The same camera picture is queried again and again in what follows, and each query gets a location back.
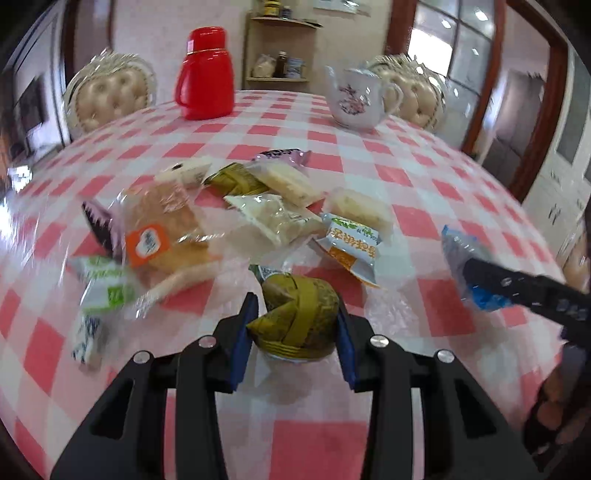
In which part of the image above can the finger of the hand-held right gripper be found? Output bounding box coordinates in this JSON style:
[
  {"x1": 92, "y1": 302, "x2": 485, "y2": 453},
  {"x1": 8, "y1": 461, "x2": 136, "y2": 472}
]
[{"x1": 463, "y1": 257, "x2": 591, "y2": 340}]

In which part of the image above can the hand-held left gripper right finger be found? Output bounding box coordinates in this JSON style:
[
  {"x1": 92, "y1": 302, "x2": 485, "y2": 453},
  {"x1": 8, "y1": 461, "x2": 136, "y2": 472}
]
[{"x1": 335, "y1": 308, "x2": 543, "y2": 480}]

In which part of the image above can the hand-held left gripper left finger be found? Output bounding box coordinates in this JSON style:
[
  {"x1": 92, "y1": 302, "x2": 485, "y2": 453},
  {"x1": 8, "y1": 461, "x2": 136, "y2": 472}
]
[{"x1": 50, "y1": 292, "x2": 260, "y2": 480}]

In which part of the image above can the blue clear snack packet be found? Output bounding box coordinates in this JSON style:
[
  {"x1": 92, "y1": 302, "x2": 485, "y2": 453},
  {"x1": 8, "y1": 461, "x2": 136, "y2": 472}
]
[{"x1": 441, "y1": 224, "x2": 514, "y2": 311}]

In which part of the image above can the olive green snack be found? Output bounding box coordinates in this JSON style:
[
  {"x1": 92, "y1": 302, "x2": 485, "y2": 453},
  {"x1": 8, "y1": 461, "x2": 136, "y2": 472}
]
[
  {"x1": 246, "y1": 272, "x2": 341, "y2": 361},
  {"x1": 203, "y1": 163, "x2": 269, "y2": 198}
]

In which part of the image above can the pink snack packet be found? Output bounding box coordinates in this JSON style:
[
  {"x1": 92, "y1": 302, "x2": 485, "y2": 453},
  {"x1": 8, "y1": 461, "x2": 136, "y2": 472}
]
[{"x1": 82, "y1": 200, "x2": 122, "y2": 260}]

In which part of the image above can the orange blue label packet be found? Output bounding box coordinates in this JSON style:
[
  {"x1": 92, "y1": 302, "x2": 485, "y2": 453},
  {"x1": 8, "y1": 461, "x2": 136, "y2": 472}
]
[{"x1": 313, "y1": 213, "x2": 385, "y2": 288}]

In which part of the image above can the white cabinet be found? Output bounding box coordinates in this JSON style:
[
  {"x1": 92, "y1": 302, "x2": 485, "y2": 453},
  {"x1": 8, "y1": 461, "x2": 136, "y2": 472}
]
[{"x1": 521, "y1": 46, "x2": 591, "y2": 261}]

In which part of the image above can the round bread orange label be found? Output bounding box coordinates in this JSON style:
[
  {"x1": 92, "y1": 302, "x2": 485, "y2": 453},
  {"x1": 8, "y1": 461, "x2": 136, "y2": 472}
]
[{"x1": 113, "y1": 180, "x2": 225, "y2": 303}]

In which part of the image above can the cream cake clear packet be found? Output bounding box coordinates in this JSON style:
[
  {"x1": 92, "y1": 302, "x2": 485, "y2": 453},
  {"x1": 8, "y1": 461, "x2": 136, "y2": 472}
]
[
  {"x1": 154, "y1": 157, "x2": 214, "y2": 188},
  {"x1": 248, "y1": 164, "x2": 325, "y2": 209},
  {"x1": 321, "y1": 188, "x2": 394, "y2": 237}
]

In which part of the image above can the green white snack packet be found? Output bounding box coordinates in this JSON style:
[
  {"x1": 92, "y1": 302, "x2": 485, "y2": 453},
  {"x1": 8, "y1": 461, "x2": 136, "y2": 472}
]
[{"x1": 68, "y1": 255, "x2": 136, "y2": 317}]

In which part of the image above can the small white blue box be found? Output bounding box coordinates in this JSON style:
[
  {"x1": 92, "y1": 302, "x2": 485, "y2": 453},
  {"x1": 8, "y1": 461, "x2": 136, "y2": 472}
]
[{"x1": 71, "y1": 313, "x2": 106, "y2": 371}]

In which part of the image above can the purple snack packet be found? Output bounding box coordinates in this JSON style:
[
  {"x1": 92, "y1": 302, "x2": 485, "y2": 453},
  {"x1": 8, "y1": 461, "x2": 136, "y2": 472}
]
[{"x1": 252, "y1": 148, "x2": 313, "y2": 170}]

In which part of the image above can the cream tufted chair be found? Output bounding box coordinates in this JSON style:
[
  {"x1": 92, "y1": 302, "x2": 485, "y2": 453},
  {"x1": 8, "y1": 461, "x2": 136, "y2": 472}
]
[
  {"x1": 64, "y1": 50, "x2": 158, "y2": 140},
  {"x1": 368, "y1": 52, "x2": 447, "y2": 133}
]

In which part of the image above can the glass panel door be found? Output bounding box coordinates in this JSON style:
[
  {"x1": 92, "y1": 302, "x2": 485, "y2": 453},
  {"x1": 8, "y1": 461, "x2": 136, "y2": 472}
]
[{"x1": 387, "y1": 0, "x2": 502, "y2": 144}]

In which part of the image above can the white floral teapot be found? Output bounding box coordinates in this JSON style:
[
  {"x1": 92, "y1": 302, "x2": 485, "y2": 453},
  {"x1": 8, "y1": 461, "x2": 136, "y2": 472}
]
[{"x1": 324, "y1": 65, "x2": 405, "y2": 131}]

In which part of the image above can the red thermos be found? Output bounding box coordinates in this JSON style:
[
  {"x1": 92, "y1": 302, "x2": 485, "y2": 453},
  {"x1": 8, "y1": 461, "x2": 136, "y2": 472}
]
[{"x1": 174, "y1": 26, "x2": 236, "y2": 122}]

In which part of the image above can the pale food bag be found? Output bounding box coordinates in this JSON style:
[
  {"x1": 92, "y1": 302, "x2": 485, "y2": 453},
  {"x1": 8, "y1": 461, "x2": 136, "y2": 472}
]
[{"x1": 251, "y1": 54, "x2": 278, "y2": 79}]

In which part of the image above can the television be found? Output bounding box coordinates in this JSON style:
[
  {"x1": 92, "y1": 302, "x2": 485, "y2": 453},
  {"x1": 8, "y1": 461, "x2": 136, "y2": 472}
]
[{"x1": 11, "y1": 74, "x2": 48, "y2": 136}]

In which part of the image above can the wooden wall shelf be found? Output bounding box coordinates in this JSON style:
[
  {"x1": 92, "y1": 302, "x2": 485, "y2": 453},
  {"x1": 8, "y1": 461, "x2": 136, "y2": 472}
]
[{"x1": 242, "y1": 11, "x2": 325, "y2": 92}]

